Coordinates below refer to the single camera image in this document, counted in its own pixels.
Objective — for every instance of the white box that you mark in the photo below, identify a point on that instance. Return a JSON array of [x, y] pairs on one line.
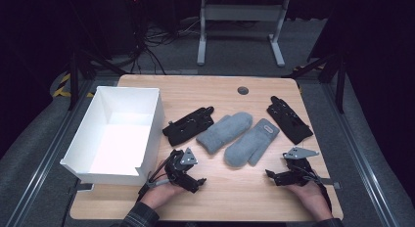
[[124, 145]]

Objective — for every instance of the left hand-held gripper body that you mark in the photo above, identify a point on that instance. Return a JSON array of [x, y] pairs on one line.
[[177, 165]]

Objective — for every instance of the grey fleece mitten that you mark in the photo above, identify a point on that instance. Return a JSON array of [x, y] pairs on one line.
[[225, 130]]

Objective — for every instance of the grey table bracket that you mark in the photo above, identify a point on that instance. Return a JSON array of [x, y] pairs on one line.
[[85, 187]]

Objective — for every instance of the person's right hand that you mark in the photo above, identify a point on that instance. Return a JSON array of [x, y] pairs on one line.
[[311, 199]]

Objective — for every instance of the grey metal floor rail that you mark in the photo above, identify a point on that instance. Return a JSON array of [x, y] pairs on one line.
[[359, 155], [45, 155]]

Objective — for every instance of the person's left hand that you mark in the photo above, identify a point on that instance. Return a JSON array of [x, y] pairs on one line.
[[161, 196]]

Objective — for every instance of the black metal stand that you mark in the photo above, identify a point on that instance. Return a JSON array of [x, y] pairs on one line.
[[74, 80], [341, 83]]

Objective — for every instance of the grey mitten with label patch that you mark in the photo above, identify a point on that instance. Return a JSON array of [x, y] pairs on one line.
[[248, 145]]

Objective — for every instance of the grey table grommet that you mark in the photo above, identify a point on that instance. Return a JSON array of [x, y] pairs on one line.
[[243, 90]]

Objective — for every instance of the white metal desk frame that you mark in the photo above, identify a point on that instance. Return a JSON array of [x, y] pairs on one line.
[[241, 12]]

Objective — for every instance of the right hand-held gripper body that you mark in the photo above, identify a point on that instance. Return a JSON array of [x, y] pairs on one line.
[[297, 168]]

